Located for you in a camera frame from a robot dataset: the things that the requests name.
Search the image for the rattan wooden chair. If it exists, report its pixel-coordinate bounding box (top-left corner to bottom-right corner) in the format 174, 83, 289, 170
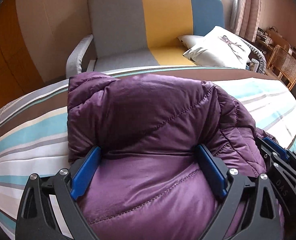
265, 45, 296, 90

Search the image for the cluttered desk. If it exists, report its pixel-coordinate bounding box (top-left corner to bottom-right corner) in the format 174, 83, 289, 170
255, 27, 296, 62

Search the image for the right patterned curtain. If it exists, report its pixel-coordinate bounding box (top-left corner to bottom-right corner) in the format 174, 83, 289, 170
229, 0, 262, 42

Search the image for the striped bed sheet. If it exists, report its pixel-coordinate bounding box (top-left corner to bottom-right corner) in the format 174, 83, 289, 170
0, 66, 296, 239

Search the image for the grey yellow blue sofa chair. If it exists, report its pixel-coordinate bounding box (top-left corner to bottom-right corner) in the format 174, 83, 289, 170
65, 0, 268, 79

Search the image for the purple quilted down jacket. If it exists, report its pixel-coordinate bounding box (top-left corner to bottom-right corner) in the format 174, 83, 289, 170
68, 72, 268, 239

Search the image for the white deer print pillow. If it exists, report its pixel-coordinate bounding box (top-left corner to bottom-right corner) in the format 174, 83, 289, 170
178, 26, 251, 69

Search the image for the wooden wardrobe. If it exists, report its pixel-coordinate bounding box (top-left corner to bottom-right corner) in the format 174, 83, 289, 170
0, 0, 45, 109

